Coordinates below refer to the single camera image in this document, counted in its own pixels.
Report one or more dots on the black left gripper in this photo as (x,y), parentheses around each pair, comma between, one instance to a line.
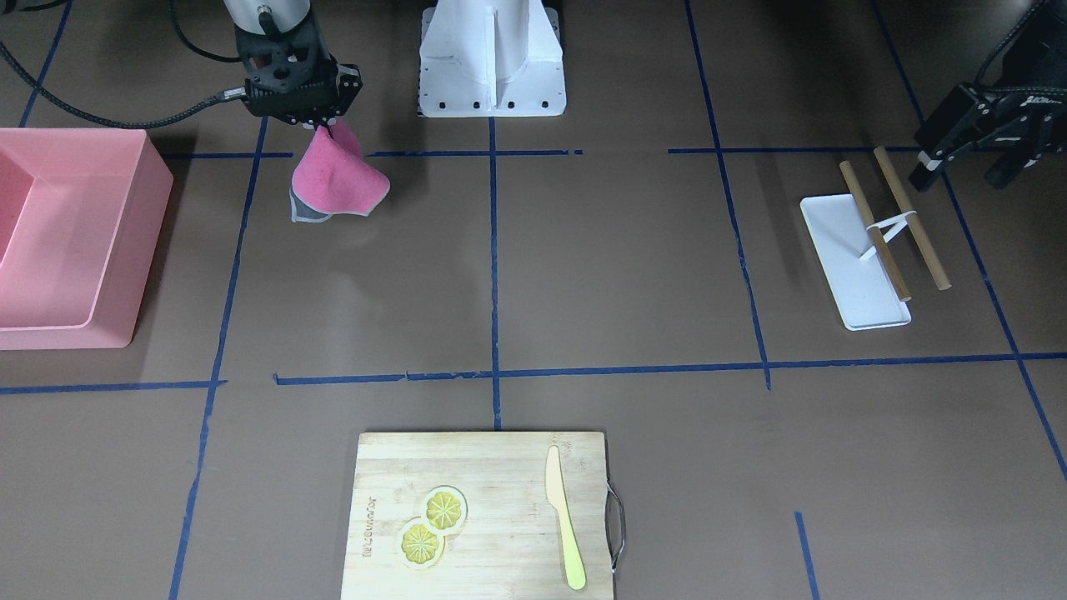
(1027,117)

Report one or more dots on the white rack wire stand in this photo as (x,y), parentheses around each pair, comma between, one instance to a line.
(888,229)

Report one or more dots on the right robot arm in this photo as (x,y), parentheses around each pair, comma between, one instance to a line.
(270,18)

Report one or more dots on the pink cloth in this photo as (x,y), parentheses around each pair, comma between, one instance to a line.
(332,178)

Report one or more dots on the lemon slice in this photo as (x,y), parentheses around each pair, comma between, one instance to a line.
(444,510)
(419,545)

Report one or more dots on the wooden rack rod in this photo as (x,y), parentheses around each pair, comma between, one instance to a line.
(896,279)
(914,224)

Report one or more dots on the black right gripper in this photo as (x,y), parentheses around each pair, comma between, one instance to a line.
(348,85)

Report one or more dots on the yellow plastic knife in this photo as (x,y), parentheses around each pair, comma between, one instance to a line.
(574,572)

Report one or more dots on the white pillar mount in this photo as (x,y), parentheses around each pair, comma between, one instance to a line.
(491,59)

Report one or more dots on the pink plastic bin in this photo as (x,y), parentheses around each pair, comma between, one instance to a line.
(82,212)

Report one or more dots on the bamboo cutting board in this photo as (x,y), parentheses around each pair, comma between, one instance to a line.
(509,547)

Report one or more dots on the white rack tray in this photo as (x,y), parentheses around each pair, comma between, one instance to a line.
(863,293)

